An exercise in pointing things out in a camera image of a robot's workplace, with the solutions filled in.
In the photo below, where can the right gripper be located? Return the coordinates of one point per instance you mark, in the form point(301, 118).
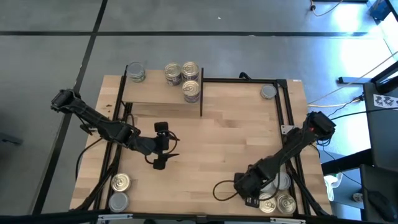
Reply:
point(248, 186)

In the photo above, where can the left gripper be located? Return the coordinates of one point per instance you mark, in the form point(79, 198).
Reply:
point(158, 144)

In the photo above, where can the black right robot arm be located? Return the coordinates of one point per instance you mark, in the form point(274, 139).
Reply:
point(289, 149)

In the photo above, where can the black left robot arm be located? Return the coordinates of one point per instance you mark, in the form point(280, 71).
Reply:
point(102, 126)

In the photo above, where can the wooden raised shelf platform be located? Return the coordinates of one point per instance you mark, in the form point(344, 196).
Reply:
point(202, 105)

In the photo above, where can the silver mounting plate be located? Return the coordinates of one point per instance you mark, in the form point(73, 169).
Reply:
point(287, 129)

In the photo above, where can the black front crossbar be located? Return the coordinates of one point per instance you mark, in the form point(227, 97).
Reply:
point(186, 219)

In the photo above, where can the white green floor object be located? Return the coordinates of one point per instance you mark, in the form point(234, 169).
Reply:
point(332, 185)

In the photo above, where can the small round grey object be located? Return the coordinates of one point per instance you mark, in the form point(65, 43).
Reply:
point(357, 197)

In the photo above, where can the black computer mouse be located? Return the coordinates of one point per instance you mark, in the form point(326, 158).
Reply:
point(381, 203)

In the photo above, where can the black desk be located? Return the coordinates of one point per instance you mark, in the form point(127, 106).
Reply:
point(382, 140)

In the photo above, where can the white marker sheet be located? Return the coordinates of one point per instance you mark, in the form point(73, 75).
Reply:
point(385, 101)

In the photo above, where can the grey floor object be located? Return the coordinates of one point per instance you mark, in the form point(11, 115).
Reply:
point(9, 138)

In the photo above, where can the black metal stand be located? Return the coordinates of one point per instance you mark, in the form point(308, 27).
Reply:
point(385, 76)

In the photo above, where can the blue box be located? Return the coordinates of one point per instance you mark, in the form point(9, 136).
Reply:
point(377, 9)

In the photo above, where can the black aluminium table frame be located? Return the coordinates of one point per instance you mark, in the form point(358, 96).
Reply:
point(233, 80)

